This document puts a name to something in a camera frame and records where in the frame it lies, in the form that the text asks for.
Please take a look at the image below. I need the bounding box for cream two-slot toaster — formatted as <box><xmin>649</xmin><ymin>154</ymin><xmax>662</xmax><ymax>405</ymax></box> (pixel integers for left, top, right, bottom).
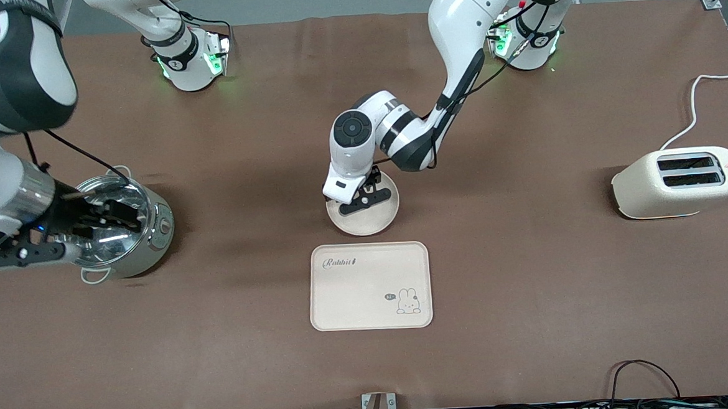
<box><xmin>609</xmin><ymin>145</ymin><xmax>728</xmax><ymax>222</ymax></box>

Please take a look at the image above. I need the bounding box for brown table cloth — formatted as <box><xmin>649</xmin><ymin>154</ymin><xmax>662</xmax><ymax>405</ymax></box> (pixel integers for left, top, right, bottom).
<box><xmin>0</xmin><ymin>0</ymin><xmax>728</xmax><ymax>409</ymax></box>

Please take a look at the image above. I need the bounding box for cream rabbit print tray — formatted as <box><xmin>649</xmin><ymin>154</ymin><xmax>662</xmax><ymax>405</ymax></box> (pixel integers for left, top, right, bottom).
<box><xmin>306</xmin><ymin>240</ymin><xmax>434</xmax><ymax>334</ymax></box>

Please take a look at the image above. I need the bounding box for white toaster cable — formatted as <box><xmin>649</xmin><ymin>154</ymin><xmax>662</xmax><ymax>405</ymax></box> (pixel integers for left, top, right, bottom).
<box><xmin>655</xmin><ymin>71</ymin><xmax>728</xmax><ymax>151</ymax></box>

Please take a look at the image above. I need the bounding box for cream round plate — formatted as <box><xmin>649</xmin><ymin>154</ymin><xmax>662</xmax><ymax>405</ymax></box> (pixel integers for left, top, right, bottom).
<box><xmin>324</xmin><ymin>169</ymin><xmax>402</xmax><ymax>239</ymax></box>

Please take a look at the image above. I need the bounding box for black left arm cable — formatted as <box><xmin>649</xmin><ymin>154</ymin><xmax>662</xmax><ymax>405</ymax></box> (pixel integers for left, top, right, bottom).
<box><xmin>363</xmin><ymin>0</ymin><xmax>586</xmax><ymax>167</ymax></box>

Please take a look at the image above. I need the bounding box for steel pot with glass lid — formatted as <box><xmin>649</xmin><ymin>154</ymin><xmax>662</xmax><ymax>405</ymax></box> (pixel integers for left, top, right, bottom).
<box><xmin>74</xmin><ymin>163</ymin><xmax>179</xmax><ymax>286</ymax></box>

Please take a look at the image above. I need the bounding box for black right base cable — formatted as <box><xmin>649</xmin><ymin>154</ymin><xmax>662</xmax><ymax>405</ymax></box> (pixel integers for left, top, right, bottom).
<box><xmin>141</xmin><ymin>0</ymin><xmax>234</xmax><ymax>55</ymax></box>

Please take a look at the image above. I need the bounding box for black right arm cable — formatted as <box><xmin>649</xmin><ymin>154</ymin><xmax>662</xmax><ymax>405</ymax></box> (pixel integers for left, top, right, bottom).
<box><xmin>22</xmin><ymin>122</ymin><xmax>133</xmax><ymax>190</ymax></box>

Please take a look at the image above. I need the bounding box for black looped cable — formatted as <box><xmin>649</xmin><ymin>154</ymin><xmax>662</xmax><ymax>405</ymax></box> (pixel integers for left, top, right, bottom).
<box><xmin>608</xmin><ymin>357</ymin><xmax>682</xmax><ymax>404</ymax></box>

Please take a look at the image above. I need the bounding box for glass pot lid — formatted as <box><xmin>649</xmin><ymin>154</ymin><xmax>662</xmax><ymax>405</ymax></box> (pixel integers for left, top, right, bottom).
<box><xmin>57</xmin><ymin>173</ymin><xmax>156</xmax><ymax>270</ymax></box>

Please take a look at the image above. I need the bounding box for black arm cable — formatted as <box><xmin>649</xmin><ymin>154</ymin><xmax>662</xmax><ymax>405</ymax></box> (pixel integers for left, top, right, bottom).
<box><xmin>22</xmin><ymin>122</ymin><xmax>133</xmax><ymax>190</ymax></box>
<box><xmin>363</xmin><ymin>0</ymin><xmax>586</xmax><ymax>167</ymax></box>

